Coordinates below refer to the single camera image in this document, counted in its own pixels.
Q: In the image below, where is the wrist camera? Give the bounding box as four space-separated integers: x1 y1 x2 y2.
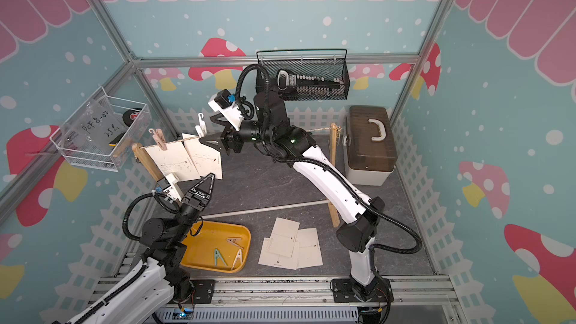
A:
156 173 185 206
208 89 245 131

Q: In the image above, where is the white clothespin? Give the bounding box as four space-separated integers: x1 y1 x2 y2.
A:
230 248 244 272
195 112 208 137

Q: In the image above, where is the wooden string rack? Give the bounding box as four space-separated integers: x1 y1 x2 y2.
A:
131 122 341 228

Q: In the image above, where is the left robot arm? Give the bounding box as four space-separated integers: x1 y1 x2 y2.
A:
68 172 216 323

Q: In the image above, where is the white wire wall basket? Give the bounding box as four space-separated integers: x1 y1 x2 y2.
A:
49 87 152 173

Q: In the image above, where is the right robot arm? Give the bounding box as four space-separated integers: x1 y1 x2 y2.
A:
208 64 422 302

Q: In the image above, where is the black tape roll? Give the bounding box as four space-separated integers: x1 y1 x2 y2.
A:
121 108 141 128

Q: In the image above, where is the black mesh wall basket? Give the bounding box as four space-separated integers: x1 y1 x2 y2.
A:
256 49 350 101

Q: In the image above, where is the pink clothespin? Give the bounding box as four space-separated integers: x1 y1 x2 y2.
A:
226 237 244 250
148 128 167 151

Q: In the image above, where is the socket wrench set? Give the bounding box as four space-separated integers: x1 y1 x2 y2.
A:
275 70 350 101

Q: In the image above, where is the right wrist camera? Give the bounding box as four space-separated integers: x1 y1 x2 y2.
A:
208 89 245 131

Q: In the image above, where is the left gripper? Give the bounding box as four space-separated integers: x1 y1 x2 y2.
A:
172 173 216 242

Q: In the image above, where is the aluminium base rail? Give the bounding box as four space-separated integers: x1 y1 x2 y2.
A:
157 275 468 323

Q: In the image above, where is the green clothespin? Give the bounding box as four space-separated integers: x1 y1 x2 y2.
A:
214 248 227 267

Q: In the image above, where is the brown lid storage box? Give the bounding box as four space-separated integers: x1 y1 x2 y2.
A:
344 105 398 186

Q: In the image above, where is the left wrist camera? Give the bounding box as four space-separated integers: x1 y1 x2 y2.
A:
156 173 185 206

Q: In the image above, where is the postcard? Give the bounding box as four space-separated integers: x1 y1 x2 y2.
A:
268 217 300 257
143 140 200 181
258 238 299 270
296 228 323 269
182 133 223 179

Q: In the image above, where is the yellow plastic tray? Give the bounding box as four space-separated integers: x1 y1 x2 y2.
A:
180 220 251 273

